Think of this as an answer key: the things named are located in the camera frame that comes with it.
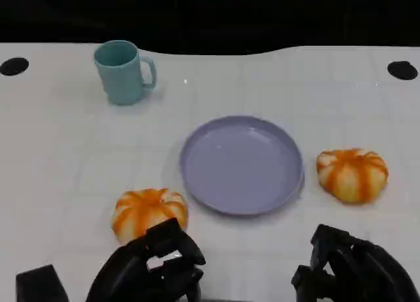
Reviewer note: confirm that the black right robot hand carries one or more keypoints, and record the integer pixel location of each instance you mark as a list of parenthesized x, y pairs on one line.
[(361, 269)]

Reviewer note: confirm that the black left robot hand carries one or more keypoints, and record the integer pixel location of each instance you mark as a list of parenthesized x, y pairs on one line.
[(131, 269)]

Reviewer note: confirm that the orange white toy bread roll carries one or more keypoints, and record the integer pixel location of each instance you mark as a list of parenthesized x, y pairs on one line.
[(144, 207), (351, 177)]

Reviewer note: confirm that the lilac plate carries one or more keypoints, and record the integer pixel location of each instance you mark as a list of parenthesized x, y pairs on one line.
[(241, 164)]

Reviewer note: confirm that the pale green mug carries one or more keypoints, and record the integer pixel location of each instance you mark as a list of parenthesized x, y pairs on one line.
[(118, 82)]

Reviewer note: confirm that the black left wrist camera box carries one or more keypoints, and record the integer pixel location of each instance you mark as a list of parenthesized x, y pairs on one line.
[(39, 285)]

